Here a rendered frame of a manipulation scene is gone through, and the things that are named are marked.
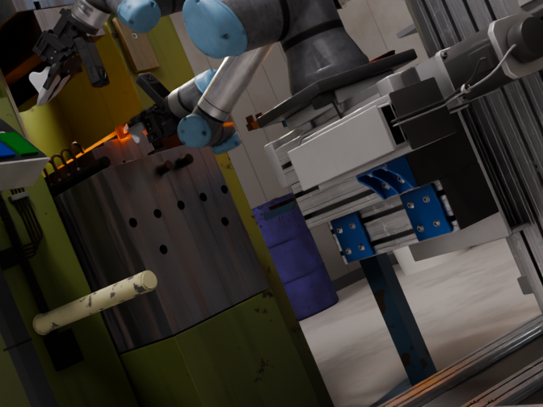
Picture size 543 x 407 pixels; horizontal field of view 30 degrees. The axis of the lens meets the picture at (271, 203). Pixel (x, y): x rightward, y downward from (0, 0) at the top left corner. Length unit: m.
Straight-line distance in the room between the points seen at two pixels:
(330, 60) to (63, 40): 0.69
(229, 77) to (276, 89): 5.04
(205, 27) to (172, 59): 1.37
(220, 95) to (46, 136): 1.00
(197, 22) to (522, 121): 0.57
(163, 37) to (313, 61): 1.39
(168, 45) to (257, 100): 4.10
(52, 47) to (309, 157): 0.79
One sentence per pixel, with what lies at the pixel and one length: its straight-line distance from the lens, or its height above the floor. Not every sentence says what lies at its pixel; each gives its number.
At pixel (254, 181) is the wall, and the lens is 7.00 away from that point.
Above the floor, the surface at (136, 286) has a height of 0.62.
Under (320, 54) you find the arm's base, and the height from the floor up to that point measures 0.87.
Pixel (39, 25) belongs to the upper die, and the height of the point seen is 1.32.
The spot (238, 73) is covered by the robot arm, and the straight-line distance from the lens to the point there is 2.25.
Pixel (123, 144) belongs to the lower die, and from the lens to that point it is 2.66.
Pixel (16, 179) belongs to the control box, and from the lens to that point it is 2.26.
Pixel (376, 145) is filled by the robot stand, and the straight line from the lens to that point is 1.46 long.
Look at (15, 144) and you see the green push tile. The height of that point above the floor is 1.00.
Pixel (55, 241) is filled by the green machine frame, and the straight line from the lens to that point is 2.63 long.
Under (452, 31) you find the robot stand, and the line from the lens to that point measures 1.74.
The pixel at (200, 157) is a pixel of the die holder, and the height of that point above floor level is 0.87.
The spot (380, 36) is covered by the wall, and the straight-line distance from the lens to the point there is 6.72.
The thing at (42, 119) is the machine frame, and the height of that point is 1.19.
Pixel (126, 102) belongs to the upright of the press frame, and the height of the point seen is 1.12.
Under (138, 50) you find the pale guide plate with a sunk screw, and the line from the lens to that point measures 3.00.
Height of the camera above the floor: 0.64
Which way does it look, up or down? 1 degrees up
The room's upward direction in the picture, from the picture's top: 23 degrees counter-clockwise
